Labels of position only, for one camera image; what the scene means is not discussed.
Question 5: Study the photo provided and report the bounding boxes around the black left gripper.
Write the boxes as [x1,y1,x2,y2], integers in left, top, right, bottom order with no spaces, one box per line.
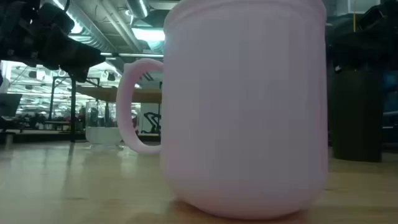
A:
[9,2,106,83]

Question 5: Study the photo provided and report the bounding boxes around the clear glass cup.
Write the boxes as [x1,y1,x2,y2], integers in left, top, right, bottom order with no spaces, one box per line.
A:
[85,100,124,147]

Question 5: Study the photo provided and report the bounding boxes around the dark office chair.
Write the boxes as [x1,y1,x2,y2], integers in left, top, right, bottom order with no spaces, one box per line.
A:
[0,92,23,144]

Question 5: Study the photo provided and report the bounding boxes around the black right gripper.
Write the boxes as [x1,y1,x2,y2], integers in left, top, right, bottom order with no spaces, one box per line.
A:
[326,26,398,72]

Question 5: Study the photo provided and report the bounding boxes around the ceiling light panel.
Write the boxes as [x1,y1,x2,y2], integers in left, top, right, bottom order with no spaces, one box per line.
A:
[131,27,166,43]

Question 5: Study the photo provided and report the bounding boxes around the tall black cup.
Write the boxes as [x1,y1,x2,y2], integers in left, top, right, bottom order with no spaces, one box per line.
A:
[330,63,384,163]

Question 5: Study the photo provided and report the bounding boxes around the lilac pink plastic mug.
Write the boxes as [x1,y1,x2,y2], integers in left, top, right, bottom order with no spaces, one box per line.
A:
[116,0,329,220]

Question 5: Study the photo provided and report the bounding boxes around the silver ventilation duct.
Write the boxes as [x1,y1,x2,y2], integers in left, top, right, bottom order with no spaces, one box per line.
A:
[125,0,150,19]

